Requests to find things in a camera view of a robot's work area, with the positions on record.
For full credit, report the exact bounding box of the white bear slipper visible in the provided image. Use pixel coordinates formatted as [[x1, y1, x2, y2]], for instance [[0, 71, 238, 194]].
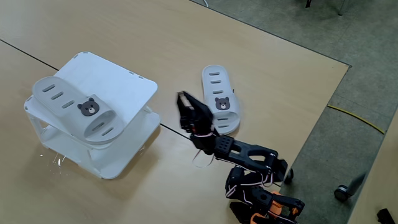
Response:
[[201, 64, 241, 136], [32, 76, 126, 146]]

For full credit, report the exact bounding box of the white two-tier plastic box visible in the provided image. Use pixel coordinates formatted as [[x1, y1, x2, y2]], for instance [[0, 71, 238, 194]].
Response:
[[24, 51, 162, 180]]

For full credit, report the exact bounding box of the black caster wheel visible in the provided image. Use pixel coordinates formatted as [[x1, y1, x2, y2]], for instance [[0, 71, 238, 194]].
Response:
[[284, 167, 295, 185]]

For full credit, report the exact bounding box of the grey caster wheel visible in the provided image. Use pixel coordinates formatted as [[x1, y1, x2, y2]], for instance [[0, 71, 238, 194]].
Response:
[[334, 184, 354, 202]]

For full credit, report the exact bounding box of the black object on floor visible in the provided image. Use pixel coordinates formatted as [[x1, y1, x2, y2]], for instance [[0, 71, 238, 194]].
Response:
[[376, 208, 396, 224]]

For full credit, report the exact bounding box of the gripper servo wire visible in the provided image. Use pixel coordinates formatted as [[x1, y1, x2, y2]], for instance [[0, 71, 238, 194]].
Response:
[[192, 132, 216, 169]]

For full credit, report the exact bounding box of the arm servo wire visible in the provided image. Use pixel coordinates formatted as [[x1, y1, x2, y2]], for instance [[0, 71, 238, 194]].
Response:
[[225, 172, 274, 206]]

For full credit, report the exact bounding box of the yellow floor cable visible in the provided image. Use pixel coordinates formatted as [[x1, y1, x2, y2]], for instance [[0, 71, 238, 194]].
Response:
[[326, 104, 386, 135]]

